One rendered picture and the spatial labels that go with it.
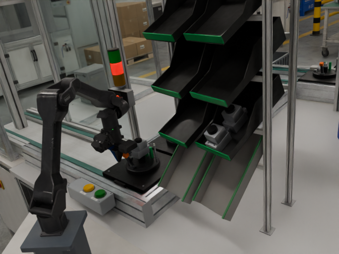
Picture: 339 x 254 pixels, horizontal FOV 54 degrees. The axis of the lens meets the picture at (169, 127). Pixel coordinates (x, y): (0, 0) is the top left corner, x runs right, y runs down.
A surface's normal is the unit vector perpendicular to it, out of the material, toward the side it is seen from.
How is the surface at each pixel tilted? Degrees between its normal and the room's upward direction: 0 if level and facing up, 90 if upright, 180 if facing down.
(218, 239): 0
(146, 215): 90
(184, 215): 0
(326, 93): 90
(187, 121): 25
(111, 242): 0
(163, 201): 90
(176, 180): 45
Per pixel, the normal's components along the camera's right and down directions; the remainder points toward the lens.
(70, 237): -0.13, -0.90
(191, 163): -0.63, -0.38
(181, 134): -0.44, -0.66
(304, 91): -0.64, 0.40
